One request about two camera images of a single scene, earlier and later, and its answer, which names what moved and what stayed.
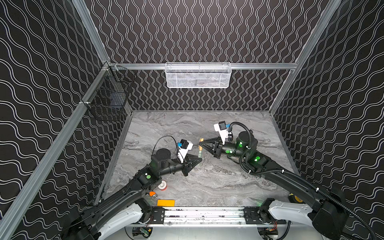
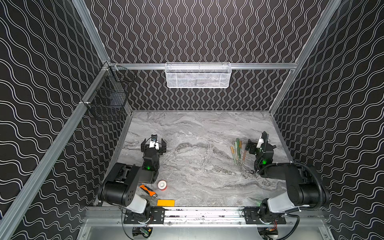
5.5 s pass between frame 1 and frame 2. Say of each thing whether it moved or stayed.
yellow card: stayed
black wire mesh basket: stayed
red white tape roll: stayed
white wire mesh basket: stayed
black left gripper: moved
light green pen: moved
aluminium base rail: stayed
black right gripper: moved
